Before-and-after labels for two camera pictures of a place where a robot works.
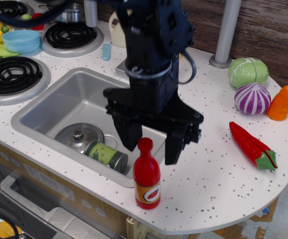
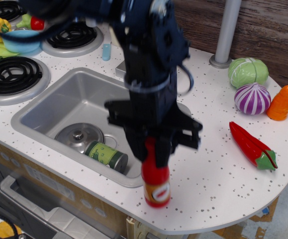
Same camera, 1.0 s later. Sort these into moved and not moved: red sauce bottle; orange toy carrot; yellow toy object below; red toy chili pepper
Moved: red sauce bottle
Not moved: red toy chili pepper; orange toy carrot; yellow toy object below
